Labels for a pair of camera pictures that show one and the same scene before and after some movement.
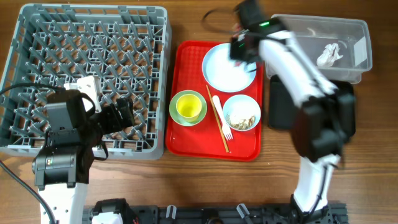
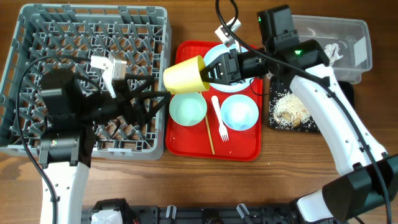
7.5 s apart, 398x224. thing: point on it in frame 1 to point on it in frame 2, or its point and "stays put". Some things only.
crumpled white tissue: x=331 y=53 stays put
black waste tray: x=283 y=107 stays put
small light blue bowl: x=241 y=112 stays put
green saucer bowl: x=176 y=117 stays put
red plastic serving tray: x=214 y=104 stays put
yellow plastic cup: x=189 y=106 to x=185 y=78
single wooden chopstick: x=223 y=137 to x=209 y=130
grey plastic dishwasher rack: x=126 y=49 stays put
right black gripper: x=235 y=52 to x=231 y=67
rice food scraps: x=243 y=124 to x=289 y=112
